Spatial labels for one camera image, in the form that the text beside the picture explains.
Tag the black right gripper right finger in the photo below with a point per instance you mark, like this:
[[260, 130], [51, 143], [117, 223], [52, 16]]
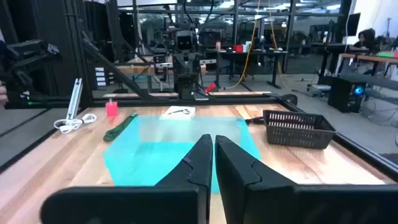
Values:
[[280, 202]]

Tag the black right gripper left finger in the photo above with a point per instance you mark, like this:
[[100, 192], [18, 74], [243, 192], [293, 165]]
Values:
[[174, 202]]

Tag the pink charger cube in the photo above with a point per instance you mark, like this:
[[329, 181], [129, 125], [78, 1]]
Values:
[[111, 109]]

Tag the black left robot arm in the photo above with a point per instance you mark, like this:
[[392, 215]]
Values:
[[186, 90]]

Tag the small red object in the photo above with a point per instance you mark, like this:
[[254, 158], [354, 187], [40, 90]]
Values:
[[210, 87]]

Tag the green translucent sheet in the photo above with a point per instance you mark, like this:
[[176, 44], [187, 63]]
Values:
[[149, 155]]

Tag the red cup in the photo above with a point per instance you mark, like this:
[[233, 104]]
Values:
[[238, 48]]

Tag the black background desk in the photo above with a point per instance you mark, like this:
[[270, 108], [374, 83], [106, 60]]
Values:
[[252, 54]]

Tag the black slotted plastic basket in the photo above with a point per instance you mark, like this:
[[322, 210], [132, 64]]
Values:
[[295, 133]]

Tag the black computer tower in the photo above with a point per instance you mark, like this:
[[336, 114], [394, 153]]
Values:
[[343, 95]]

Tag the wooden top desk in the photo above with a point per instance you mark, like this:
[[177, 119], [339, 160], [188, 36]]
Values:
[[370, 58]]

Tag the black monitor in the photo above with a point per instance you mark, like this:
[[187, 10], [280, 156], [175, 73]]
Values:
[[353, 24]]

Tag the person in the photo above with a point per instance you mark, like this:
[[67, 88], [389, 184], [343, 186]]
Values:
[[367, 39]]

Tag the black aluminium table frame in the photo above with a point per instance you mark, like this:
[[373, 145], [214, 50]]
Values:
[[217, 101]]

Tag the black frame foot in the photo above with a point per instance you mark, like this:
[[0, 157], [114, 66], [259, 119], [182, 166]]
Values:
[[289, 99]]

